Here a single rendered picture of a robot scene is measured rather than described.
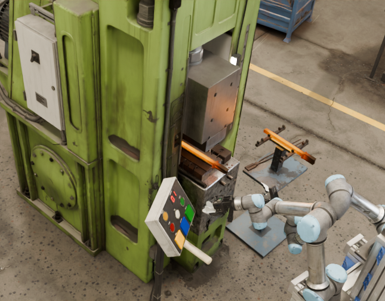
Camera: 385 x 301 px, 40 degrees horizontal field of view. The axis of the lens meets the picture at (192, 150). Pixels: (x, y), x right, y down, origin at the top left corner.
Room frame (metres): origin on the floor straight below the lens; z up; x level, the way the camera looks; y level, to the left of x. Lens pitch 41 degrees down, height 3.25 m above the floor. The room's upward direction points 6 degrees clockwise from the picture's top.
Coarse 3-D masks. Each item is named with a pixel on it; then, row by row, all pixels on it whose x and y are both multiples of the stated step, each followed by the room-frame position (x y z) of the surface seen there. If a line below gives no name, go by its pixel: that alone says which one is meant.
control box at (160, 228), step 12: (168, 180) 2.08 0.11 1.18; (168, 192) 1.97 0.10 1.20; (180, 192) 2.05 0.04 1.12; (156, 204) 1.89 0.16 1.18; (168, 204) 1.91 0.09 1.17; (180, 204) 1.99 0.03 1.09; (156, 216) 1.79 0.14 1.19; (168, 216) 1.85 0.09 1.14; (180, 216) 1.93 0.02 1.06; (156, 228) 1.76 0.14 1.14; (168, 228) 1.80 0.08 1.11; (180, 228) 1.87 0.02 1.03; (168, 240) 1.75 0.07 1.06; (168, 252) 1.75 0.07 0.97; (180, 252) 1.76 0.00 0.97
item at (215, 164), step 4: (184, 144) 2.61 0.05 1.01; (188, 148) 2.57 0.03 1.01; (192, 148) 2.57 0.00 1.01; (196, 152) 2.54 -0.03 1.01; (200, 152) 2.54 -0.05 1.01; (200, 156) 2.51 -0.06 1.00; (204, 156) 2.50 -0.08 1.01; (208, 160) 2.47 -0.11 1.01; (212, 160) 2.48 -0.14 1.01; (212, 164) 2.44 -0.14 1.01; (216, 164) 2.44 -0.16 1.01; (220, 164) 2.44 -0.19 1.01; (216, 168) 2.43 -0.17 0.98; (220, 168) 2.42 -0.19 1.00; (224, 168) 2.41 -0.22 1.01; (224, 172) 2.40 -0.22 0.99; (228, 172) 2.41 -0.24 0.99
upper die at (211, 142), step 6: (222, 132) 2.48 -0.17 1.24; (186, 138) 2.44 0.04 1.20; (210, 138) 2.39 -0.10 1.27; (216, 138) 2.44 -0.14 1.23; (222, 138) 2.49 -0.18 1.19; (192, 144) 2.42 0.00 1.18; (198, 144) 2.39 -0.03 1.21; (204, 144) 2.37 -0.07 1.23; (210, 144) 2.39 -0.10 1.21; (216, 144) 2.45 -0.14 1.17; (204, 150) 2.36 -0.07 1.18
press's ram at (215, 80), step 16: (208, 64) 2.55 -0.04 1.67; (224, 64) 2.57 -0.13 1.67; (192, 80) 2.38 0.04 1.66; (208, 80) 2.39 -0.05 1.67; (224, 80) 2.44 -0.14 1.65; (192, 96) 2.38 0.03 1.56; (208, 96) 2.32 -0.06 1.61; (224, 96) 2.46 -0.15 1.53; (192, 112) 2.37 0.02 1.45; (208, 112) 2.34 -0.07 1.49; (224, 112) 2.48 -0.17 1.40; (192, 128) 2.36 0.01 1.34; (208, 128) 2.36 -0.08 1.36
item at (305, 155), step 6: (264, 132) 2.91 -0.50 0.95; (270, 132) 2.89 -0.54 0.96; (276, 138) 2.84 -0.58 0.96; (282, 138) 2.84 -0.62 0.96; (282, 144) 2.80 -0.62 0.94; (288, 144) 2.78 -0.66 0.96; (300, 150) 2.72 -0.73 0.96; (306, 156) 2.68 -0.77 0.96; (312, 156) 2.66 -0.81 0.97; (312, 162) 2.64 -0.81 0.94
